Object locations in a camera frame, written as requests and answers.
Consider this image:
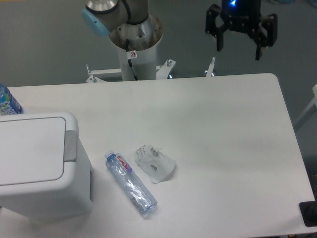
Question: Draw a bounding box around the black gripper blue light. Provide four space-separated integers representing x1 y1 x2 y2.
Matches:
205 0 278 60

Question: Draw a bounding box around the grey trash can push button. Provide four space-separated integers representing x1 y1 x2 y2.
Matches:
63 130 77 162

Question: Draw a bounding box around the white plastic trash can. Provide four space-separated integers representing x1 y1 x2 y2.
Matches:
0 112 93 219

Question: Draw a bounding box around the white furniture leg at right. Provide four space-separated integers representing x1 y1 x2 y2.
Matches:
293 84 317 132

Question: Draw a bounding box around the crumpled clear plastic bag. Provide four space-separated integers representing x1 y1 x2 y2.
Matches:
134 144 176 184

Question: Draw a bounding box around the black device at table corner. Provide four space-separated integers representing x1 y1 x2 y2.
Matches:
299 201 317 227

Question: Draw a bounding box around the clear empty water bottle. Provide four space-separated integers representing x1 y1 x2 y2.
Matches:
105 151 158 216

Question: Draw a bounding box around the blue labelled bottle at edge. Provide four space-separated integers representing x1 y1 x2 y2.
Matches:
0 84 24 116

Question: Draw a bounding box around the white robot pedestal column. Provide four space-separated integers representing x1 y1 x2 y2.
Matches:
109 14 163 81

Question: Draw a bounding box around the black cable on pedestal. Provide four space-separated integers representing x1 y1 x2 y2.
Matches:
125 39 139 81

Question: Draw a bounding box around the white pedestal base frame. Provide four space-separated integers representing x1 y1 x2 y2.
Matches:
86 57 216 83

